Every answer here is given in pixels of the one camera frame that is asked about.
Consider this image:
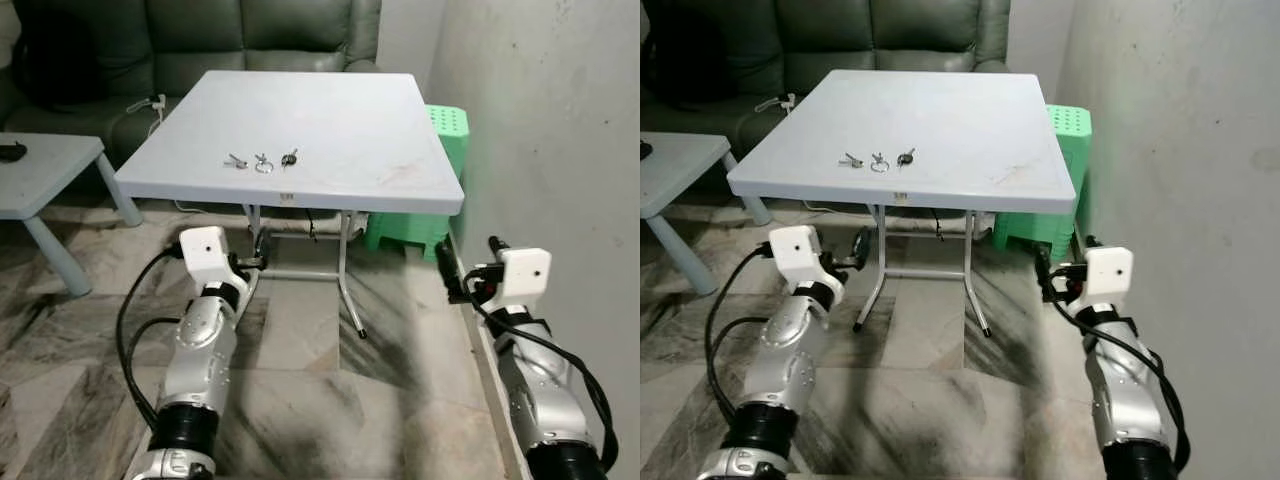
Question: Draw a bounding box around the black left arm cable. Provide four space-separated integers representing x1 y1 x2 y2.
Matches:
703 242 777 426
114 246 187 433

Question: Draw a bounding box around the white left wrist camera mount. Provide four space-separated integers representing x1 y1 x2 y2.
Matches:
767 225 847 292
178 226 252 292

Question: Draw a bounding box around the dark green leather sofa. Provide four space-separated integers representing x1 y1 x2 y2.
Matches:
640 0 1011 156
0 0 383 169

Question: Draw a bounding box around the white folding table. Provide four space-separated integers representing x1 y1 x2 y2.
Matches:
115 70 466 341
727 68 1092 337

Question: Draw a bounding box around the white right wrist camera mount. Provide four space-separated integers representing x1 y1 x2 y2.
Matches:
1075 246 1135 312
480 247 553 307

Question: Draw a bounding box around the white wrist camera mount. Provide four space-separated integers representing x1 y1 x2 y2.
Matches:
480 247 553 307
767 225 847 292
178 226 252 292
1075 246 1135 312

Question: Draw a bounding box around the small grey plastic table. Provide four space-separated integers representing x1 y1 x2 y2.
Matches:
0 133 145 298
640 132 772 297

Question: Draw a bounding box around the silver key bunch with ring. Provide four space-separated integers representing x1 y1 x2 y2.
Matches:
224 148 301 175
840 147 917 174

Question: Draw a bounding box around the green plastic stool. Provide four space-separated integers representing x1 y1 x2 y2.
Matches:
364 103 471 264
992 103 1093 264

